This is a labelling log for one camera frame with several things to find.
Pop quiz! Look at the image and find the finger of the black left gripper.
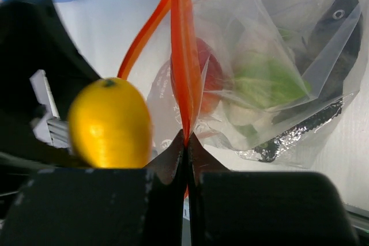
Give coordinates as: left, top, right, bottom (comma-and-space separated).
1, 0, 99, 167

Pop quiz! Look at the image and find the orange yellow mango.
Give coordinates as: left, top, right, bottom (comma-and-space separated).
67, 78, 153, 168

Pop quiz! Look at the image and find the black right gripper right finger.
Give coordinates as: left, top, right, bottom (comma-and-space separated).
187, 135, 359, 245

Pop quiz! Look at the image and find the red orange mango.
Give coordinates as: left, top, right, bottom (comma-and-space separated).
155, 37, 225, 116

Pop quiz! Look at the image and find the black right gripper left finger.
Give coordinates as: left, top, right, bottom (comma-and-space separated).
1, 132, 185, 245

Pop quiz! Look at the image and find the grey toy fish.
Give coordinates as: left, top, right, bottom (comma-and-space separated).
254, 0, 363, 162

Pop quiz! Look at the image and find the white cauliflower with leaves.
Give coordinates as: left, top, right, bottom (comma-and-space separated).
223, 51, 311, 147

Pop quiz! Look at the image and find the clear orange-zip plastic bag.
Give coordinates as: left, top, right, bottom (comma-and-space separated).
118, 0, 368, 167

